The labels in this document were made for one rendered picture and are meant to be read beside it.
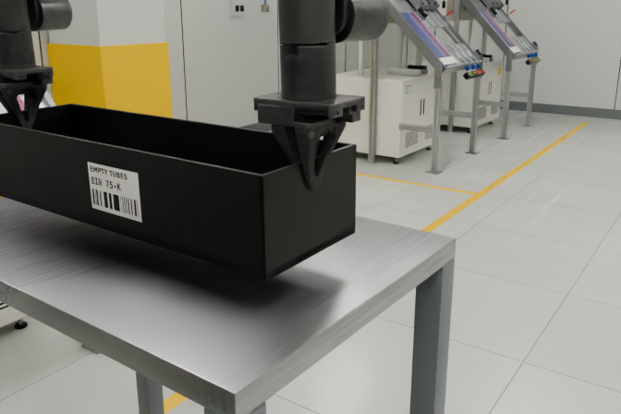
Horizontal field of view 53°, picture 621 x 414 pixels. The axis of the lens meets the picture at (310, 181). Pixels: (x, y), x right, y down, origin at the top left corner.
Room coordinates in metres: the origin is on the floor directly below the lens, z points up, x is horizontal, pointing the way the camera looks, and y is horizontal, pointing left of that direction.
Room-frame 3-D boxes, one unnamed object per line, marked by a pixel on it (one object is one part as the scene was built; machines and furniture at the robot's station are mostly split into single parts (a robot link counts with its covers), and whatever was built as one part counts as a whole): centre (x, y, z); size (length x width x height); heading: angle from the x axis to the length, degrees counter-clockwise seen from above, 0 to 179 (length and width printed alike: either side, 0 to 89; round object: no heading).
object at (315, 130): (0.65, 0.01, 0.97); 0.07 x 0.07 x 0.09; 54
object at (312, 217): (0.81, 0.23, 0.90); 0.57 x 0.17 x 0.11; 54
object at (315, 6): (0.65, 0.00, 1.10); 0.07 x 0.06 x 0.07; 135
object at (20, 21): (0.98, 0.46, 1.10); 0.07 x 0.06 x 0.07; 153
